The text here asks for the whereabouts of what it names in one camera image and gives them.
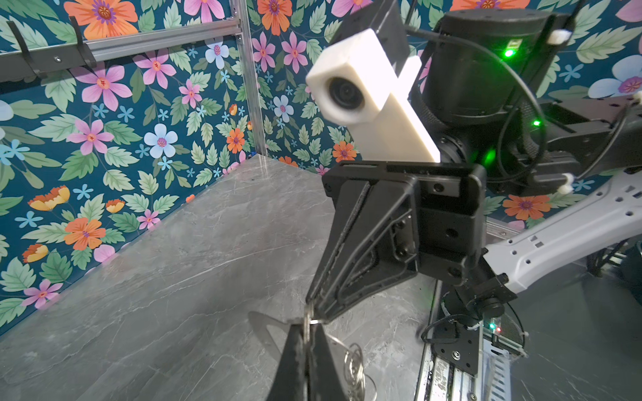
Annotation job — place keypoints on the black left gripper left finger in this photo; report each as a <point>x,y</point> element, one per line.
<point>290,381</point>

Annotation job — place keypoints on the aluminium corner post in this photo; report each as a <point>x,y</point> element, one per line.
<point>244,43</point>

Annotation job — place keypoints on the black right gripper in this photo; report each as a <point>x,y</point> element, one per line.
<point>392,221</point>

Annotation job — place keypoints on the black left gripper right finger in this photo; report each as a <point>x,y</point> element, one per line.
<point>324,382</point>

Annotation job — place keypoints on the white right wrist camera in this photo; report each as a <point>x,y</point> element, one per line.
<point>363,81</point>

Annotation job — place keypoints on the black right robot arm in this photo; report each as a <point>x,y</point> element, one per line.
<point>439,118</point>

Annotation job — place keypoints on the silver keys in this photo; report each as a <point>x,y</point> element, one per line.
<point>349,361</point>

